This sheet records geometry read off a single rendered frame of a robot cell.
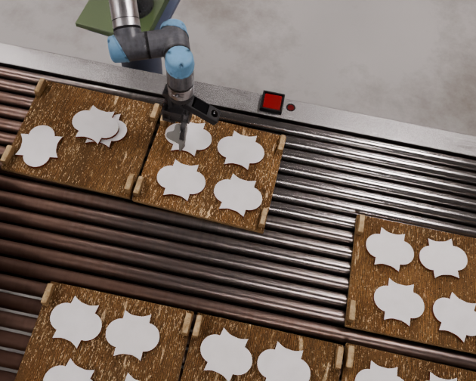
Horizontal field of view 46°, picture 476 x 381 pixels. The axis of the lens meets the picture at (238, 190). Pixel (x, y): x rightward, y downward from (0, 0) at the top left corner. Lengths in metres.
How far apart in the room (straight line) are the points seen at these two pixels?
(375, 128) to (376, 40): 1.59
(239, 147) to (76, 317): 0.71
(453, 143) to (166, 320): 1.11
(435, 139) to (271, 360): 0.94
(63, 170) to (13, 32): 1.80
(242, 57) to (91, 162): 1.65
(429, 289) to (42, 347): 1.09
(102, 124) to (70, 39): 1.59
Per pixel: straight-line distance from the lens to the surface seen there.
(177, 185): 1.71
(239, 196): 1.70
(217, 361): 1.54
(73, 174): 1.78
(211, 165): 1.75
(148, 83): 1.97
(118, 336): 1.57
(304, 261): 1.67
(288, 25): 3.44
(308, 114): 1.92
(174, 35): 1.57
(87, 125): 1.84
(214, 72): 3.16
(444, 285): 1.75
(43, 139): 1.86
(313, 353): 1.58
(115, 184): 1.74
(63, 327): 1.60
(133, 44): 1.58
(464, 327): 1.72
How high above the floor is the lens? 2.46
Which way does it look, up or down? 63 degrees down
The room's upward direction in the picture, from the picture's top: 8 degrees clockwise
